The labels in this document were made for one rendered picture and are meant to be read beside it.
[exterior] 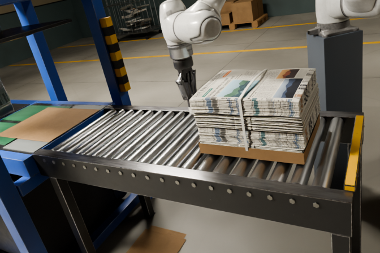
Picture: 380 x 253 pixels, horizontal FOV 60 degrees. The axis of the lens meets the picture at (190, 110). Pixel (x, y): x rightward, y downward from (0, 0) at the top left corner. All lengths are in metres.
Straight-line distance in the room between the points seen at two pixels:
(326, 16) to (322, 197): 1.05
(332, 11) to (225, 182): 1.05
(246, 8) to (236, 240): 6.09
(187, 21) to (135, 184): 0.64
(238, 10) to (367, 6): 6.08
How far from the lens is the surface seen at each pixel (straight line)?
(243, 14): 7.60
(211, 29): 1.04
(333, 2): 1.78
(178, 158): 1.26
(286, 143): 1.10
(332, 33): 1.81
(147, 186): 1.28
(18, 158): 1.74
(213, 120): 1.15
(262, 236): 2.03
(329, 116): 1.43
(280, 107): 1.04
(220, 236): 2.06
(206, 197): 1.16
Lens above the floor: 1.44
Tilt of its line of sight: 23 degrees down
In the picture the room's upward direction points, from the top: 12 degrees counter-clockwise
